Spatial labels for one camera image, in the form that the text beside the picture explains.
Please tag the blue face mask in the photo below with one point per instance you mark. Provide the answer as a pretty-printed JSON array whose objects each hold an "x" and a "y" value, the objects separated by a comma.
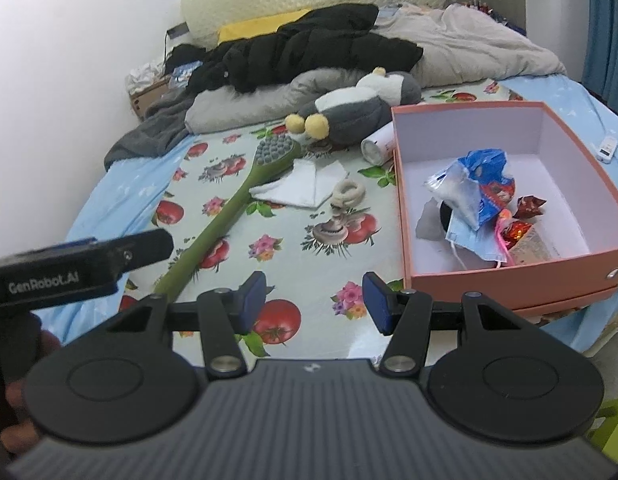
[{"x": 476, "y": 240}]

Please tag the clear plastic bag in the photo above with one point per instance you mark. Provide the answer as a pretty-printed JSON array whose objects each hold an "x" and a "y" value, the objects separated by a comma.
[{"x": 456, "y": 192}]

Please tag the light blue bed sheet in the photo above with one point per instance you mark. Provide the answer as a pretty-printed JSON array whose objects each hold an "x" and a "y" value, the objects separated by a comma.
[{"x": 109, "y": 195}]

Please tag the white handheld device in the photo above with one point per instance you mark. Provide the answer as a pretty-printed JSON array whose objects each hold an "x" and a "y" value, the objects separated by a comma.
[{"x": 606, "y": 149}]

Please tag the yellow pillow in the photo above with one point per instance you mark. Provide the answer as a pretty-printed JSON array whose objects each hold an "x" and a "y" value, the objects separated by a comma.
[{"x": 259, "y": 25}]

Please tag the grey pillow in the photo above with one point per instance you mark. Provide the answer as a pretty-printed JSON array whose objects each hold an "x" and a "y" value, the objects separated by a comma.
[{"x": 249, "y": 105}]

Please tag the white spray can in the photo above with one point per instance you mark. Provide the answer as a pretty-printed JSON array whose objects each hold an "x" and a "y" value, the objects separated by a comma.
[{"x": 376, "y": 145}]

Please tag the black round object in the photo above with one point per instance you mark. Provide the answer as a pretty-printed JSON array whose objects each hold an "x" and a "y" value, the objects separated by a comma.
[{"x": 445, "y": 217}]

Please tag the person's left hand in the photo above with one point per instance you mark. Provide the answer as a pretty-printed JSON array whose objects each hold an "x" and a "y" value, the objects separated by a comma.
[{"x": 19, "y": 420}]

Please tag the grey penguin plush toy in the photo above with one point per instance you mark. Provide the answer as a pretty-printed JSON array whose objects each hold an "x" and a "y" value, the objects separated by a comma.
[{"x": 359, "y": 105}]

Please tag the dark red candy wrapper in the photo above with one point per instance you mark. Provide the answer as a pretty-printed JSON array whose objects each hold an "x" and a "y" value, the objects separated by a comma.
[{"x": 531, "y": 206}]

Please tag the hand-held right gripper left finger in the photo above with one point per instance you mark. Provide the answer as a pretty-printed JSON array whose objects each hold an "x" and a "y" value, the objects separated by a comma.
[{"x": 251, "y": 300}]

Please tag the white crumpled cloth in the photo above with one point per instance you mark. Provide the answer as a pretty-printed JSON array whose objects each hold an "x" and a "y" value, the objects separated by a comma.
[{"x": 146, "y": 74}]

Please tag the pink cardboard box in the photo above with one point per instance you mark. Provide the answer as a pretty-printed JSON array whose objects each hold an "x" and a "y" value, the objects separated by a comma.
[{"x": 564, "y": 185}]

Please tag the fruit printed bed sheet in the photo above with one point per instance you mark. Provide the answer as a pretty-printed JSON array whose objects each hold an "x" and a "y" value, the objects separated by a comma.
[{"x": 299, "y": 265}]

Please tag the printed zip bag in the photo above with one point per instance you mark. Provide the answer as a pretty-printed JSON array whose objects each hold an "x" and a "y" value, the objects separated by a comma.
[{"x": 536, "y": 249}]

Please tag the black puffer jacket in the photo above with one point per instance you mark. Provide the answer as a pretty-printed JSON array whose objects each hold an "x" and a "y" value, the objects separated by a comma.
[{"x": 309, "y": 45}]

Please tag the row of small bottles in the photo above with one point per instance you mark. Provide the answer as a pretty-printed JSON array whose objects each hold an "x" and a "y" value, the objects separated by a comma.
[{"x": 494, "y": 12}]

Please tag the blue snack packet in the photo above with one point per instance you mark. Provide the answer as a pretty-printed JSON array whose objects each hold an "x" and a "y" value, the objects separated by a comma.
[{"x": 489, "y": 175}]

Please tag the brown cardboard box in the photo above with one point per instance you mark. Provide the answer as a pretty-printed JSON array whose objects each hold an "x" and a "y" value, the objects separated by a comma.
[{"x": 149, "y": 97}]

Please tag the blue patterned packet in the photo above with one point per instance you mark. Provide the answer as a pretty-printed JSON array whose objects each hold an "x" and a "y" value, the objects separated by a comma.
[{"x": 186, "y": 71}]

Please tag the red foil packet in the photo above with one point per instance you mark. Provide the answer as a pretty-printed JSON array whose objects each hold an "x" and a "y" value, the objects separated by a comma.
[{"x": 518, "y": 234}]

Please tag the dark grey towel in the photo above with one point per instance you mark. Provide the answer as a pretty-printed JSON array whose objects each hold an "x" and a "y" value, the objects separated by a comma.
[{"x": 149, "y": 135}]

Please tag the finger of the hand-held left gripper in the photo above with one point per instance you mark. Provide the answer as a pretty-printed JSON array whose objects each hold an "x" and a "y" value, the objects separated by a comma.
[
  {"x": 64, "y": 245},
  {"x": 139, "y": 252}
]

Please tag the blue curtain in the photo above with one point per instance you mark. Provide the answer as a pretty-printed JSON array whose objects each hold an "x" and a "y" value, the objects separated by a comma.
[{"x": 606, "y": 25}]

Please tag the green object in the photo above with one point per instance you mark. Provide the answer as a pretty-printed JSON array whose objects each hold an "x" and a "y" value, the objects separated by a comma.
[{"x": 611, "y": 425}]

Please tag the black wall plug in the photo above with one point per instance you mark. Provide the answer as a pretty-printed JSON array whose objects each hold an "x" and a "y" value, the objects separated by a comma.
[{"x": 176, "y": 30}]

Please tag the beige duvet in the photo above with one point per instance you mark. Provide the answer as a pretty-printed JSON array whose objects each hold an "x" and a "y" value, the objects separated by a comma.
[{"x": 479, "y": 45}]

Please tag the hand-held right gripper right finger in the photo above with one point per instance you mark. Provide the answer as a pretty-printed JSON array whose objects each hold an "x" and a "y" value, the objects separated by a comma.
[{"x": 376, "y": 305}]

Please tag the pink stick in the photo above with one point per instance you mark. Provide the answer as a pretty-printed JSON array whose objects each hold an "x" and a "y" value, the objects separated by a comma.
[{"x": 504, "y": 235}]

